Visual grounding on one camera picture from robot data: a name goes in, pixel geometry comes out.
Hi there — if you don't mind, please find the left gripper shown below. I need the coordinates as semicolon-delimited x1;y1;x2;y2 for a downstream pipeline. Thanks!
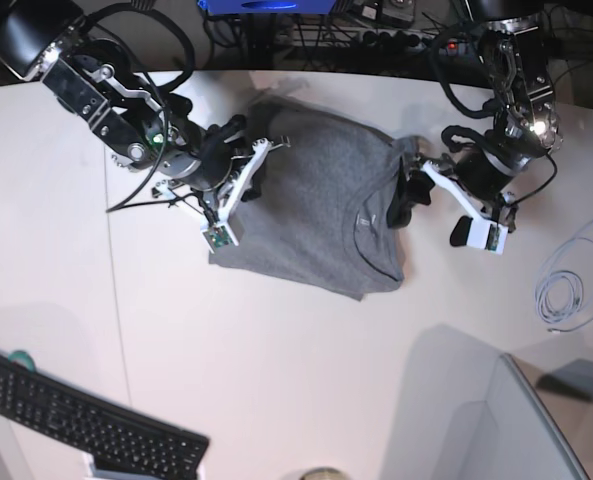
388;144;521;248

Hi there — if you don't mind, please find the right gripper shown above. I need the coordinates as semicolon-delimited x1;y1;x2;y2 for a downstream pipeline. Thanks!
173;114;267;201

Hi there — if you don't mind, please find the grey t-shirt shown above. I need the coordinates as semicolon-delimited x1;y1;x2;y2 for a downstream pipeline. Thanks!
208;98;420;300

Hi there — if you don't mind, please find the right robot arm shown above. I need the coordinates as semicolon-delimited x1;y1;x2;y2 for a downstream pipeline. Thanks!
0;1;263;220

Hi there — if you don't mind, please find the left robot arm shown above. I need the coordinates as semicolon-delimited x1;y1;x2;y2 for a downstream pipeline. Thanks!
387;1;561;254

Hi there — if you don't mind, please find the black power strip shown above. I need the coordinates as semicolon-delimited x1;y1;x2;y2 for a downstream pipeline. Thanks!
275;24;470;55

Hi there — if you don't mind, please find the blue box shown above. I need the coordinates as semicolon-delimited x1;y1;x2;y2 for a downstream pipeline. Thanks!
198;0;336;15

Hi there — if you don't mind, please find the round tan object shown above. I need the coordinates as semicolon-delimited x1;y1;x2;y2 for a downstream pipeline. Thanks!
299;467;349;480

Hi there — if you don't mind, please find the green tape roll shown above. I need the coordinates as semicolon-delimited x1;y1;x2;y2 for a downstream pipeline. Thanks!
7;350;36;372

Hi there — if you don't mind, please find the black computer keyboard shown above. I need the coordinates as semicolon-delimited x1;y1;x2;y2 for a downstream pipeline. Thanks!
0;355;210;479

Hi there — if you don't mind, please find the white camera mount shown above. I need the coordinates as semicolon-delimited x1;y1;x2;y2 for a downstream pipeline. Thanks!
152;136;291;253
419;155;516;255

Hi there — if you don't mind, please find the coiled light blue cable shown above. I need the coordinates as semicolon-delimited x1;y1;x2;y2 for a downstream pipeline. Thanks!
534;213;593;335

